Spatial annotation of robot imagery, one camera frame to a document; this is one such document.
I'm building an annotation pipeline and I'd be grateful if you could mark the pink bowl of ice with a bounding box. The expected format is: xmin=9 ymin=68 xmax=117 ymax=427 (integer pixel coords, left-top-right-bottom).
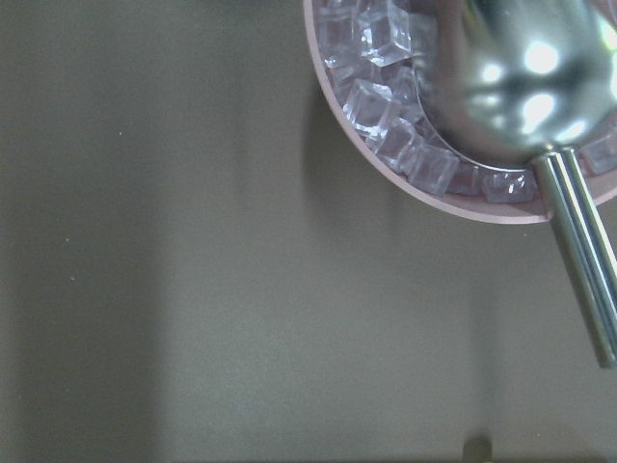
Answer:
xmin=303 ymin=1 xmax=616 ymax=224

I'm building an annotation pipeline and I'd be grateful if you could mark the metal ice scoop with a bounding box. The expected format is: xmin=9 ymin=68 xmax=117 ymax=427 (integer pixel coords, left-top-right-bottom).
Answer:
xmin=413 ymin=1 xmax=616 ymax=368

